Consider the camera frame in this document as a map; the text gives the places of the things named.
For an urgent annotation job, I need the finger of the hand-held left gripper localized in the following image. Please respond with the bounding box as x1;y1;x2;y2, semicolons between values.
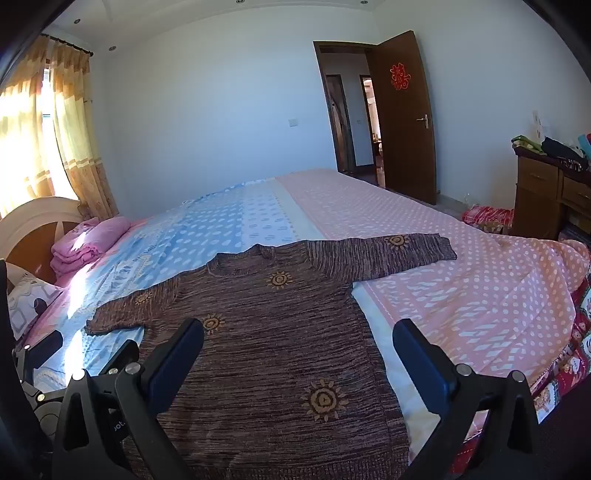
99;340;140;377
16;331;64;370

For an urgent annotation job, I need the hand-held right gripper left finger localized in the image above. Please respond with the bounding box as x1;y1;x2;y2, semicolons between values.
52;318;205;480

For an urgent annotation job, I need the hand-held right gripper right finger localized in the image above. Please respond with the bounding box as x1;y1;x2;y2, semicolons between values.
392;318;541;480

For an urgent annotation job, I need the brown knitted sweater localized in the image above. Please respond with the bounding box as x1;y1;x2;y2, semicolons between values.
84;233;458;480

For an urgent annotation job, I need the patterned pillow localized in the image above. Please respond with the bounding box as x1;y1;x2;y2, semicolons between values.
7;272;65;340

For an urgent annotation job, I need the folded pink blanket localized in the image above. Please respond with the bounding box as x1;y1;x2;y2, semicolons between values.
51;216;132;278

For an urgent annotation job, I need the wooden bed headboard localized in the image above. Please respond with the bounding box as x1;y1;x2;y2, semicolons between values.
0;196;88;287

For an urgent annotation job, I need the blue polka dot bed sheet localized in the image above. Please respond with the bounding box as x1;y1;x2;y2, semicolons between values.
23;178;333;402

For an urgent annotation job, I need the red cloth bundle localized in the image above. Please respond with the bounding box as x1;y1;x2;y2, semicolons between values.
462;204;514;234

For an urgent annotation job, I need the brown wooden dresser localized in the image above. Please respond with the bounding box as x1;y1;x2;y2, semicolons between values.
512;154;591;241

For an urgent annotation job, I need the brown wooden door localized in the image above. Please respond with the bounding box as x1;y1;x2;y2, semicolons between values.
367;30;437;206

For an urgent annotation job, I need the yellow patterned curtain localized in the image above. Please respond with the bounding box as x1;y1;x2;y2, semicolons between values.
0;37;121;222

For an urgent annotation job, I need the red paper door decoration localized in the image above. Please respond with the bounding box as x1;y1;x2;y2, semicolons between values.
390;62;411;92

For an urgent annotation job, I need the dark curtain rod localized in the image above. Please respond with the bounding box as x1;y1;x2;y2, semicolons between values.
41;33;95;57

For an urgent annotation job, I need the brown door frame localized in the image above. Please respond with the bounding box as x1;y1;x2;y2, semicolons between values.
313;41;384;185

